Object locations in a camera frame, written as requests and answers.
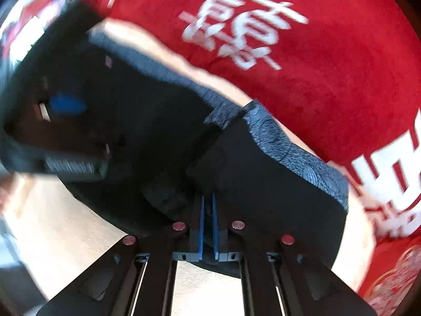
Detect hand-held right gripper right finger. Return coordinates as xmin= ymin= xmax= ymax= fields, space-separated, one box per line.
xmin=210 ymin=192 xmax=377 ymax=316

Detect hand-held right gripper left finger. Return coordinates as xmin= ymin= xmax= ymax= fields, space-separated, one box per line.
xmin=36 ymin=195 xmax=206 ymax=316

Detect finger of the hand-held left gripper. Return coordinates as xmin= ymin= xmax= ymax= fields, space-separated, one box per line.
xmin=46 ymin=92 xmax=89 ymax=117

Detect black pants with blue stripes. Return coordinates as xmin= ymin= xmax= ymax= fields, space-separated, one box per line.
xmin=0 ymin=2 xmax=350 ymax=277

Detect peach blanket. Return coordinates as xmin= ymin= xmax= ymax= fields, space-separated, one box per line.
xmin=0 ymin=18 xmax=379 ymax=316

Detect red floral printed pillow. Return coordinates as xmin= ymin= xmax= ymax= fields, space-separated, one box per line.
xmin=357 ymin=237 xmax=421 ymax=316

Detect red printed blanket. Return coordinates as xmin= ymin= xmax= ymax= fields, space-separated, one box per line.
xmin=0 ymin=0 xmax=421 ymax=247

